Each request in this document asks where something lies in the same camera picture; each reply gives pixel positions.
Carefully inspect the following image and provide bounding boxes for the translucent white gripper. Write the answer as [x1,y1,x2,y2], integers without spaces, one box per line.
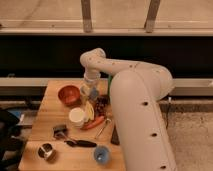
[80,82,98,100]

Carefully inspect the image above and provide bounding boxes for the blue sponge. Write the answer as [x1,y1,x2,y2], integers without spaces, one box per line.
[89,88,99,101]

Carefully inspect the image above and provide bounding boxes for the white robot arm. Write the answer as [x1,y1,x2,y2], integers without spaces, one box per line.
[80,48,178,171]

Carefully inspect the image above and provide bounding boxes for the green plastic bin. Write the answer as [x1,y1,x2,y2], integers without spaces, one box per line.
[107,75,113,98]

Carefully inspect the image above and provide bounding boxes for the dark red grapes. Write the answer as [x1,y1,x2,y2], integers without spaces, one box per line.
[94,96,109,116]

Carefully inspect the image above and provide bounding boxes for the red bowl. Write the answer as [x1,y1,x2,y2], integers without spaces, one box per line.
[58,85,80,106]

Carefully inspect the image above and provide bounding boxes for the yellow banana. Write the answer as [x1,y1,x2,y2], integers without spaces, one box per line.
[84,101,95,122]

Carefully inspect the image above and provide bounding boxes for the orange carrot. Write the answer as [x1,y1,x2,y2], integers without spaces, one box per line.
[81,116,105,130]

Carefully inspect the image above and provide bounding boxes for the white cup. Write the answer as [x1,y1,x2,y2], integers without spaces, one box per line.
[69,107,86,127]

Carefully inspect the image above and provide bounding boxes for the metal spoon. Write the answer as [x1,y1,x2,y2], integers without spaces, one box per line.
[95,118,112,139]

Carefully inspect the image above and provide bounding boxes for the small dark metal cup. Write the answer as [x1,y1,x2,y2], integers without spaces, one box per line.
[53,124,67,139]

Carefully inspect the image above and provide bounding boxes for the black remote control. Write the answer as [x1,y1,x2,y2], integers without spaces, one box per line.
[110,128,120,145]

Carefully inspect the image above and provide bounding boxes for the small blue bowl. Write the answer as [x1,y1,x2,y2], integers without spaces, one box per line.
[93,146,110,165]

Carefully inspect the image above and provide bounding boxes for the silver round tin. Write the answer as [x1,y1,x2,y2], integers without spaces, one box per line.
[37,143,56,162]

